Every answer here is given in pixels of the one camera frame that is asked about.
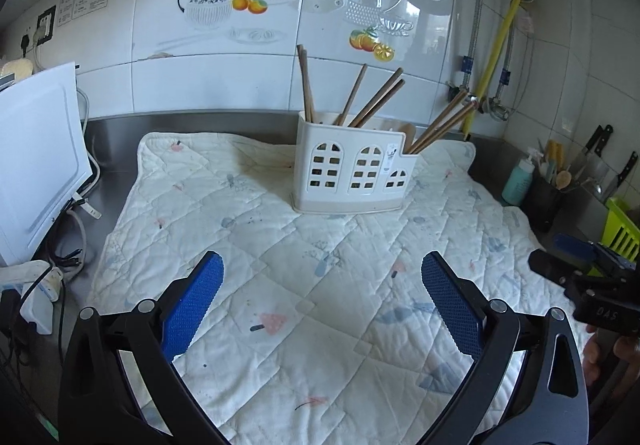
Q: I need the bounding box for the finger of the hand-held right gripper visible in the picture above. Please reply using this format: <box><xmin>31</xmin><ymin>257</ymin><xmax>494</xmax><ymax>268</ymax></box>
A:
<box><xmin>555</xmin><ymin>233</ymin><xmax>598</xmax><ymax>267</ymax></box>
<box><xmin>530</xmin><ymin>249</ymin><xmax>592</xmax><ymax>292</ymax></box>

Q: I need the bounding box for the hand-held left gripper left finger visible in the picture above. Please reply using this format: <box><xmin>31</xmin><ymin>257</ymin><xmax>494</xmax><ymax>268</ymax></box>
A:
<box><xmin>56</xmin><ymin>251</ymin><xmax>236</xmax><ymax>445</ymax></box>

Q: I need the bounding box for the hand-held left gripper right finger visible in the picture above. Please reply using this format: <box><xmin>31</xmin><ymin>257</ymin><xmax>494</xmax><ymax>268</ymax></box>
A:
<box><xmin>421</xmin><ymin>251</ymin><xmax>592</xmax><ymax>445</ymax></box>

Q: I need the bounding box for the white plastic utensil holder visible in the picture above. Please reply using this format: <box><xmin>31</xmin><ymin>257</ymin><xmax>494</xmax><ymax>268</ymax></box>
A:
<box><xmin>290</xmin><ymin>111</ymin><xmax>418</xmax><ymax>214</ymax></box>

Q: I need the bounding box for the group of chopsticks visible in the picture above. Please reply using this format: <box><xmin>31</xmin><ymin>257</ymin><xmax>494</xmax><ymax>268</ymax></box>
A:
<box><xmin>296</xmin><ymin>44</ymin><xmax>482</xmax><ymax>156</ymax></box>

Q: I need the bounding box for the person's right hand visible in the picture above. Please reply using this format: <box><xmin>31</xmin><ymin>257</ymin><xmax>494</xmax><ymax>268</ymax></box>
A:
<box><xmin>583</xmin><ymin>332</ymin><xmax>640</xmax><ymax>390</ymax></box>

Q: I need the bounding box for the green plastic rack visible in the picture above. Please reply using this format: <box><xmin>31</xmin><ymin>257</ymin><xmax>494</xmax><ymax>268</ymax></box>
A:
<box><xmin>597</xmin><ymin>197</ymin><xmax>640</xmax><ymax>271</ymax></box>

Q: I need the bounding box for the black utensil cup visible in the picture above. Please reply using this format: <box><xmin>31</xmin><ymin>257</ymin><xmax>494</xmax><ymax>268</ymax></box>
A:
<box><xmin>524</xmin><ymin>170</ymin><xmax>564</xmax><ymax>233</ymax></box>

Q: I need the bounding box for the teal pump bottle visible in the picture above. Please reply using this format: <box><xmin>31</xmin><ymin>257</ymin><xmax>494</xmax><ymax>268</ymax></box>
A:
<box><xmin>501</xmin><ymin>148</ymin><xmax>543</xmax><ymax>206</ymax></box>

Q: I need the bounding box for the white quilted mat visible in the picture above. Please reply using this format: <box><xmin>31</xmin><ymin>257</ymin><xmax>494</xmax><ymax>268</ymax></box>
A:
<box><xmin>85</xmin><ymin>131</ymin><xmax>593</xmax><ymax>445</ymax></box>

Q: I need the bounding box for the white power strip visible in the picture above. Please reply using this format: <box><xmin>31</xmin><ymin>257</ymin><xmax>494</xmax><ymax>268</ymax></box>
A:
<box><xmin>0</xmin><ymin>260</ymin><xmax>66</xmax><ymax>336</ymax></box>

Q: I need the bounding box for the metal water valve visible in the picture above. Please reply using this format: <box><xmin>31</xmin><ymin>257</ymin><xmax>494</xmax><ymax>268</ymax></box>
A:
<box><xmin>482</xmin><ymin>95</ymin><xmax>512</xmax><ymax>122</ymax></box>
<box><xmin>447</xmin><ymin>80</ymin><xmax>474</xmax><ymax>106</ymax></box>

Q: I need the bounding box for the beige lumpy object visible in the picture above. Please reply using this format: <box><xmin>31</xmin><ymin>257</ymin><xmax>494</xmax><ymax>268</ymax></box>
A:
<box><xmin>0</xmin><ymin>57</ymin><xmax>34</xmax><ymax>78</ymax></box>

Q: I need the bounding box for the black handled cleaver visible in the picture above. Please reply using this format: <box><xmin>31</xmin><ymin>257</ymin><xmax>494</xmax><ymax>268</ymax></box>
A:
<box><xmin>569</xmin><ymin>125</ymin><xmax>614</xmax><ymax>186</ymax></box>

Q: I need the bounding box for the black handled knife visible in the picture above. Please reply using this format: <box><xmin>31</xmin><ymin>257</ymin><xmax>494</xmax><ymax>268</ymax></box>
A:
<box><xmin>600</xmin><ymin>159</ymin><xmax>635</xmax><ymax>206</ymax></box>

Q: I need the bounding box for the yellow handled utensil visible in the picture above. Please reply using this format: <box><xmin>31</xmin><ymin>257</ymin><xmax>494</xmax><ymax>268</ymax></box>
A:
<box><xmin>545</xmin><ymin>140</ymin><xmax>565</xmax><ymax>176</ymax></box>

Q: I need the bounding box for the white power cable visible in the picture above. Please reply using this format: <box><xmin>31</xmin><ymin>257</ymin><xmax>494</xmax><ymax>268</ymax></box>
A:
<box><xmin>62</xmin><ymin>87</ymin><xmax>103</xmax><ymax>276</ymax></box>

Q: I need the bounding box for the black cable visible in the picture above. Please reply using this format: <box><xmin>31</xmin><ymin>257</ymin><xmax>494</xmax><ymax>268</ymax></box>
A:
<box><xmin>50</xmin><ymin>250</ymin><xmax>83</xmax><ymax>367</ymax></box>

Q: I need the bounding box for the braided metal hose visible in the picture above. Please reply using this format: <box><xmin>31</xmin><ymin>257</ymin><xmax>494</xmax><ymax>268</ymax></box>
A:
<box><xmin>492</xmin><ymin>32</ymin><xmax>519</xmax><ymax>106</ymax></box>
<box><xmin>457</xmin><ymin>0</ymin><xmax>488</xmax><ymax>90</ymax></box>

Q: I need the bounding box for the yellow gas hose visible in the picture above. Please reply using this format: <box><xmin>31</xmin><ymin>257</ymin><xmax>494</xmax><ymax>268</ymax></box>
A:
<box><xmin>462</xmin><ymin>0</ymin><xmax>528</xmax><ymax>140</ymax></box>

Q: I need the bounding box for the wall socket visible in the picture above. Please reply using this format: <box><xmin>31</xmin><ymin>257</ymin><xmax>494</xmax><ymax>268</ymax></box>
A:
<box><xmin>36</xmin><ymin>7</ymin><xmax>57</xmax><ymax>46</ymax></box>

